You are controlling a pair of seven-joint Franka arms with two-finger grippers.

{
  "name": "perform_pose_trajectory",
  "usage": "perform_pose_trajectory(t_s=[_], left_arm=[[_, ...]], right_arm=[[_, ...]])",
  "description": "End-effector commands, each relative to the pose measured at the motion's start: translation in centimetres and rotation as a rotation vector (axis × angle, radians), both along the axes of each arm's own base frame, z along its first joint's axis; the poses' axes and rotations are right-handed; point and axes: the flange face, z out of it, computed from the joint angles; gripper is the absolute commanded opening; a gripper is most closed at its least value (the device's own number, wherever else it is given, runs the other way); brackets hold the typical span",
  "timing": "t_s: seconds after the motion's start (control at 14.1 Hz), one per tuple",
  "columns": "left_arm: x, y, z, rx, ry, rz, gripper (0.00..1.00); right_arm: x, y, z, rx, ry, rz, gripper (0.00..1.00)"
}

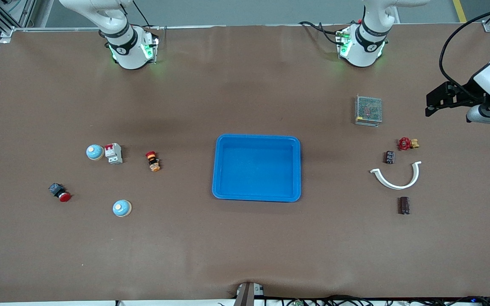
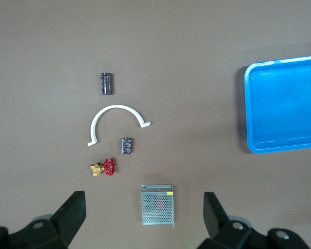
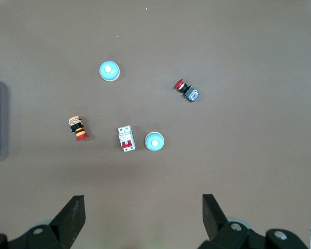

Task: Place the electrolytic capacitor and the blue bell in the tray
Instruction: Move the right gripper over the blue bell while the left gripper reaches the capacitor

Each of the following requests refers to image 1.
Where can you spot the large brown electrolytic capacitor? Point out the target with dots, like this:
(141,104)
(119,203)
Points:
(404,205)

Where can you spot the blue bell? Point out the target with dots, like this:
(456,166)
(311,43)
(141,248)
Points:
(121,208)
(95,152)

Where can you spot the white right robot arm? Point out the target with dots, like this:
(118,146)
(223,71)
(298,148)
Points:
(128,51)

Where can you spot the blue plastic tray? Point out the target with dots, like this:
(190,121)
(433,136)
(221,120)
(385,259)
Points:
(262,182)

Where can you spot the metal mesh power supply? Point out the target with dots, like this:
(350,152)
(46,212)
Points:
(368,109)

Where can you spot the white curved plastic clamp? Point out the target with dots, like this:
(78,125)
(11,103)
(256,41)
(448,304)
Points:
(398,187)

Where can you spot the red push button black body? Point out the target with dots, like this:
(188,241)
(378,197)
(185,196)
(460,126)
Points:
(60,193)

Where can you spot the red orange emergency stop button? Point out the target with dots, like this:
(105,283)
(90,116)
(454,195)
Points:
(153,161)

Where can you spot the brown table mat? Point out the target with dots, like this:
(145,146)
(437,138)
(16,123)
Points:
(245,238)

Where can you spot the white circuit breaker red switch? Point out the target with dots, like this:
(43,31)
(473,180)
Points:
(114,154)

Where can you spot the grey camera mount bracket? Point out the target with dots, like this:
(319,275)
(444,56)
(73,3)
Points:
(248,295)

